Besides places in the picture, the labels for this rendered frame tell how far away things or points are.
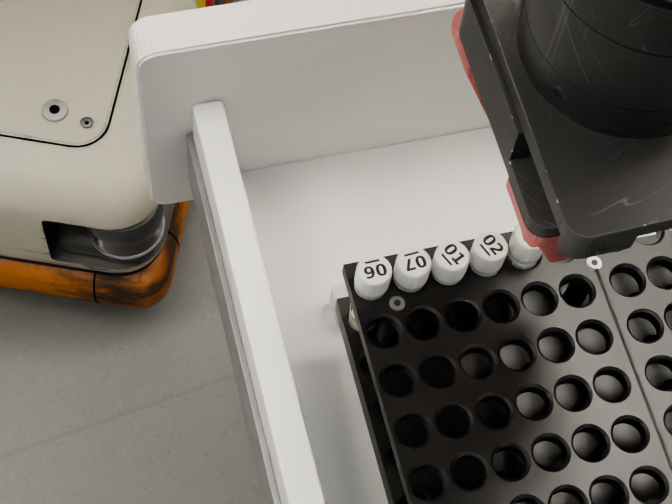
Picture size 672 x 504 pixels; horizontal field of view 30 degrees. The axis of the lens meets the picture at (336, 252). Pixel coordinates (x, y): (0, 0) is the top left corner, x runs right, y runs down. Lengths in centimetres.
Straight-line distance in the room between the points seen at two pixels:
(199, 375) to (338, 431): 91
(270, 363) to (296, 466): 4
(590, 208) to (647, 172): 2
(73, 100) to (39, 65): 5
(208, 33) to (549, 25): 18
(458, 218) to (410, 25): 10
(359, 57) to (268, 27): 4
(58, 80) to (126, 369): 34
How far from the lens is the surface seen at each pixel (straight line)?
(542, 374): 43
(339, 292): 49
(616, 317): 45
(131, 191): 118
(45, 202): 120
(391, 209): 53
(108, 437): 137
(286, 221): 52
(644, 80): 30
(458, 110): 53
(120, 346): 140
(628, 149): 32
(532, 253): 44
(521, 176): 34
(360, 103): 51
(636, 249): 46
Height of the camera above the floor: 129
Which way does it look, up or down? 63 degrees down
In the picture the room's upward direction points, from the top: 10 degrees clockwise
